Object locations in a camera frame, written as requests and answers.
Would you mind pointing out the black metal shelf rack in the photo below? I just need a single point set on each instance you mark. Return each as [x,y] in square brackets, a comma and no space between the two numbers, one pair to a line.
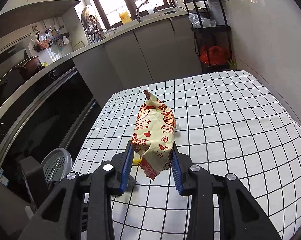
[220,35]

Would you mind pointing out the blue energy label sticker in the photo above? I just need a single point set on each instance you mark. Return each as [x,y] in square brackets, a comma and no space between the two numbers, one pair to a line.
[3,179]

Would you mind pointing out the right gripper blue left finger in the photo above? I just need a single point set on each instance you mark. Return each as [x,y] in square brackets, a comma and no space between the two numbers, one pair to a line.
[124,168]

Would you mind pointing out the orange plastic bag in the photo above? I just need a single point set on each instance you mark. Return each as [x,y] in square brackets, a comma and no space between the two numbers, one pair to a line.
[214,55]

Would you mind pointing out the clear white plastic bag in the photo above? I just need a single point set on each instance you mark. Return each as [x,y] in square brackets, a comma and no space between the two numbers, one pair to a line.
[199,22]

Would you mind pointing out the grey kitchen cabinets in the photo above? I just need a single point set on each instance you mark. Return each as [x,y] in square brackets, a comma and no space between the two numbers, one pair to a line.
[153,51]

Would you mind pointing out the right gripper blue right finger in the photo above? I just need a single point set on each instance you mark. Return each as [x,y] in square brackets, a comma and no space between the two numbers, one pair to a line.
[180,164]

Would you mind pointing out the yellow container on windowsill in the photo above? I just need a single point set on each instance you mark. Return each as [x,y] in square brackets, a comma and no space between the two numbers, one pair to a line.
[125,17]

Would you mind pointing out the grey perforated trash basket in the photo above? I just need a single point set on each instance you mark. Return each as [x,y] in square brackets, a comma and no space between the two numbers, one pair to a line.
[56,165]

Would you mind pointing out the white black grid tablecloth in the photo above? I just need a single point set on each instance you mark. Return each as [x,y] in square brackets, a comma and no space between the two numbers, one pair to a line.
[226,122]

